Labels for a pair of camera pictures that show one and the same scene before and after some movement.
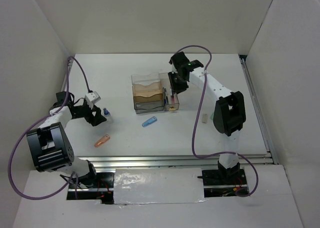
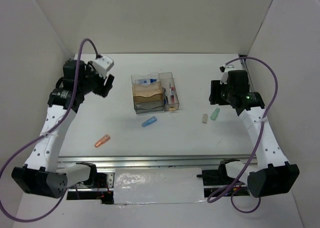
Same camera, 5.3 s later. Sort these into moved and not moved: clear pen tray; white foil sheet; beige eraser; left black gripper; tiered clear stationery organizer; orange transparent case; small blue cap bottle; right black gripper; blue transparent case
Moved: right black gripper; left black gripper; small blue cap bottle
Not moved: tiered clear stationery organizer; blue transparent case; clear pen tray; beige eraser; orange transparent case; white foil sheet
